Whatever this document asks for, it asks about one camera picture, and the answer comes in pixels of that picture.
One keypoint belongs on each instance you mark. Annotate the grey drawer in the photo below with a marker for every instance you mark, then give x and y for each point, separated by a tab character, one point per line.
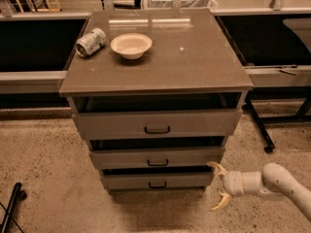
153	158
174	124
161	181

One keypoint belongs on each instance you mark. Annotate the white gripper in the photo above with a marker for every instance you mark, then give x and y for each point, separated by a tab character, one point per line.
232	183

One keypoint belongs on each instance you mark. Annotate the grey middle drawer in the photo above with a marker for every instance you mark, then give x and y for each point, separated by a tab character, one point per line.
153	158

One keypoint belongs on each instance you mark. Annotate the white wire basket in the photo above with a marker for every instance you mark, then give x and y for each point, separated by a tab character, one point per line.
185	4

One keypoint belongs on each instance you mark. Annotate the black stand leg left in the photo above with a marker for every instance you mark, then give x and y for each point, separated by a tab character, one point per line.
18	195

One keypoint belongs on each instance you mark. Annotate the crushed green white can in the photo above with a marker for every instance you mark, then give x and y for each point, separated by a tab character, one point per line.
91	42

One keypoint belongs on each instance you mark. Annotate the grey bottom drawer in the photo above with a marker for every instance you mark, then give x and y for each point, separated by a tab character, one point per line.
161	181

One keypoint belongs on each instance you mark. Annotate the grey drawer cabinet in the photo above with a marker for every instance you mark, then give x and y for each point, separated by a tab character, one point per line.
189	67

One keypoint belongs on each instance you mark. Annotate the black table leg frame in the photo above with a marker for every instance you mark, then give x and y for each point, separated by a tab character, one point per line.
300	116

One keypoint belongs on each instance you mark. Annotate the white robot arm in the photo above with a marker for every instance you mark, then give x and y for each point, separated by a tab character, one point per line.
273	182

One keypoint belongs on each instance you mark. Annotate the grey top drawer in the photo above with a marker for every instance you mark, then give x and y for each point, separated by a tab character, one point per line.
174	124

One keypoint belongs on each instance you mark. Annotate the white paper bowl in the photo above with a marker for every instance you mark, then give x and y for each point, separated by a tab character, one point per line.
131	45

